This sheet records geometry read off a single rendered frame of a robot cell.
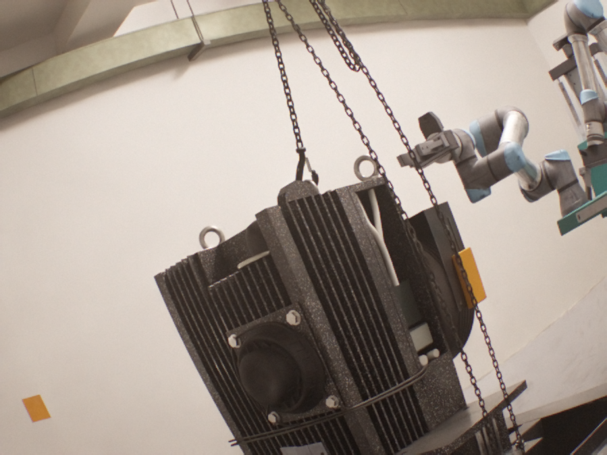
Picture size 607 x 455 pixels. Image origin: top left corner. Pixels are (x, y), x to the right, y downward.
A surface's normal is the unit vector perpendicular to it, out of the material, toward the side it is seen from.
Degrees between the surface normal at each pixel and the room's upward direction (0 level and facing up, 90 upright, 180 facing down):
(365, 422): 90
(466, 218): 90
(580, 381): 90
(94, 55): 90
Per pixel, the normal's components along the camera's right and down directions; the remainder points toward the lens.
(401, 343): 0.62, -0.36
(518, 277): 0.47, -0.31
